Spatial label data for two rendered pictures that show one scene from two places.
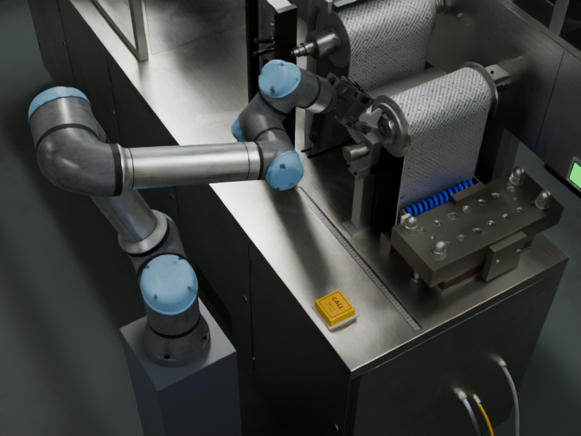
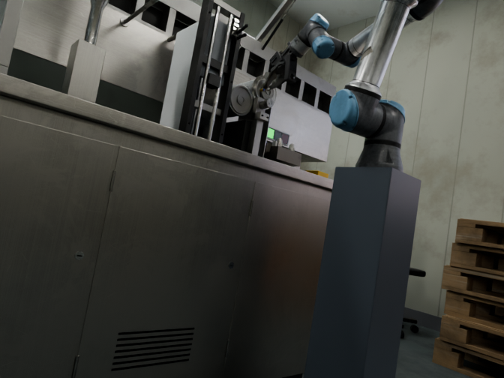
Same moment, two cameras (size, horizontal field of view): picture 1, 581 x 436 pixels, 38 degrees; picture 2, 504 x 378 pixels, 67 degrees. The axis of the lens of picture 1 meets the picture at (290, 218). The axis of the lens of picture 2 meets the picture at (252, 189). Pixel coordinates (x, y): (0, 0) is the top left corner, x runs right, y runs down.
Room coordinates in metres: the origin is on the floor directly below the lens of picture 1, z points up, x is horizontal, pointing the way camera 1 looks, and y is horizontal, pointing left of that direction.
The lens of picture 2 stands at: (1.72, 1.41, 0.68)
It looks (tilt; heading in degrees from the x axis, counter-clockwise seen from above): 5 degrees up; 261
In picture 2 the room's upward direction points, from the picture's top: 10 degrees clockwise
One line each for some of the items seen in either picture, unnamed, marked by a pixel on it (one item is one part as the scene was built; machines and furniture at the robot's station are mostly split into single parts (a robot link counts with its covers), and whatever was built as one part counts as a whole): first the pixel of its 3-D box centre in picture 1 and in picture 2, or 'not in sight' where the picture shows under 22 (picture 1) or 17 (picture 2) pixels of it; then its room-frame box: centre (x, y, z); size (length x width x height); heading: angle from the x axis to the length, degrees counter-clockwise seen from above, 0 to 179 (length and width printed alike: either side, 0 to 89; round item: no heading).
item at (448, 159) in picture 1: (441, 163); (252, 124); (1.49, -0.36, 1.13); 0.23 x 0.01 x 0.18; 122
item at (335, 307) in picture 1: (335, 307); (316, 175); (1.22, -0.11, 0.91); 0.07 x 0.07 x 0.02; 32
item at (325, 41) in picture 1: (322, 42); not in sight; (1.68, -0.07, 1.34); 0.06 x 0.06 x 0.06; 32
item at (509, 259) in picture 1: (504, 257); not in sight; (1.34, -0.52, 0.97); 0.10 x 0.03 x 0.11; 122
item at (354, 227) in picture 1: (360, 185); (257, 132); (1.49, -0.17, 1.05); 0.06 x 0.05 x 0.31; 122
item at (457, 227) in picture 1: (477, 225); (260, 157); (1.41, -0.45, 1.00); 0.40 x 0.16 x 0.06; 122
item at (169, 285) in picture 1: (169, 291); (383, 124); (1.14, 0.26, 1.07); 0.13 x 0.12 x 0.14; 20
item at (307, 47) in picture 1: (301, 50); not in sight; (1.65, -0.02, 1.34); 0.06 x 0.03 x 0.03; 122
